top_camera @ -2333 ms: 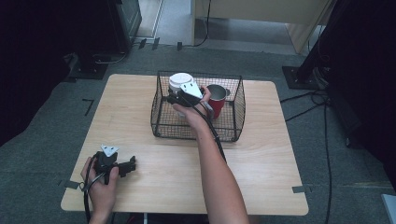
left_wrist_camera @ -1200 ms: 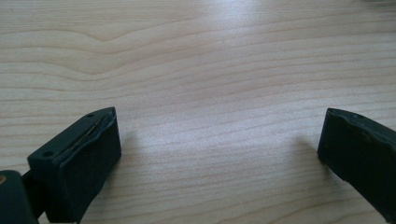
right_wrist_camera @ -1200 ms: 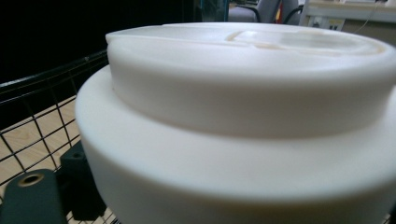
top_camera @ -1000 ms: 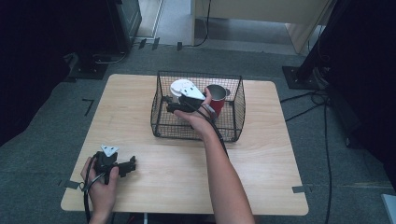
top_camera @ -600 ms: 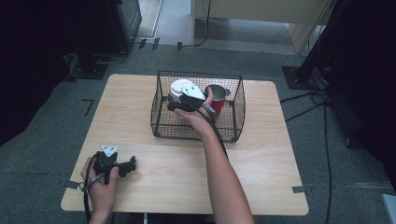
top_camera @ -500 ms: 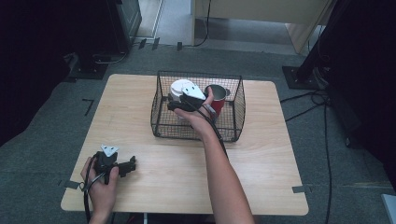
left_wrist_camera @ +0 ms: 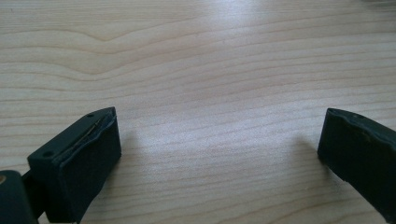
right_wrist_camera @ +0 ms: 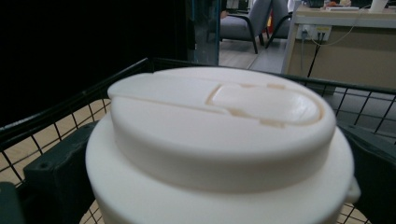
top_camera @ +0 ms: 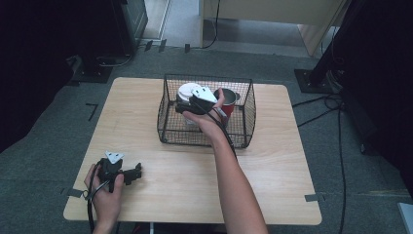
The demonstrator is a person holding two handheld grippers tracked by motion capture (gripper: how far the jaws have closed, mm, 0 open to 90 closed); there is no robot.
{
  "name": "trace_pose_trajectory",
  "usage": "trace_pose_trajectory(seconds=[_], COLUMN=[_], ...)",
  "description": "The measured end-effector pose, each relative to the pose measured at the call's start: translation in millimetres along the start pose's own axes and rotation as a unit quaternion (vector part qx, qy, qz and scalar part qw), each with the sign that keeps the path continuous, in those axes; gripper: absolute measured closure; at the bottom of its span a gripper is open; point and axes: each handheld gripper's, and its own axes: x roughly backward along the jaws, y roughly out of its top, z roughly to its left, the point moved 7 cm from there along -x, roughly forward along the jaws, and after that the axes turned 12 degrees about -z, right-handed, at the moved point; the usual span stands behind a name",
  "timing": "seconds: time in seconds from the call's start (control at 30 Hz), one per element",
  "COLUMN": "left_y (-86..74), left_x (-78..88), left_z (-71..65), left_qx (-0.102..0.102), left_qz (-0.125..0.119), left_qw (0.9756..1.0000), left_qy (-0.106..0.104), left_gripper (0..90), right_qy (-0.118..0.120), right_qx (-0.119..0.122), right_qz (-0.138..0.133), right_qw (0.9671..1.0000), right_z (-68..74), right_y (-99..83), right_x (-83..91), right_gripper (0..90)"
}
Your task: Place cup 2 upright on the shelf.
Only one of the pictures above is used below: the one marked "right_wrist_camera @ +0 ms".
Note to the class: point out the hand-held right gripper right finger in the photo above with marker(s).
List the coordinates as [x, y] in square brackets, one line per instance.
[373, 174]

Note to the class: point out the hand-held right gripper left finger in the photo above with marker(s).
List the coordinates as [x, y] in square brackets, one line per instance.
[62, 168]

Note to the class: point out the white lidded cup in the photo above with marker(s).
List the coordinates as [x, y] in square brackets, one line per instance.
[218, 149]

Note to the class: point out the beige desk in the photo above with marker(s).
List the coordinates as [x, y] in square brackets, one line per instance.
[345, 46]

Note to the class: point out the white power socket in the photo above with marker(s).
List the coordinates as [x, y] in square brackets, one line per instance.
[313, 31]

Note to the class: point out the metal stand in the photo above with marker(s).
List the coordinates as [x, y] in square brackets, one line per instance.
[204, 31]

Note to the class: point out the grey armchair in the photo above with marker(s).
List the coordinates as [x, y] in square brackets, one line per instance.
[246, 21]

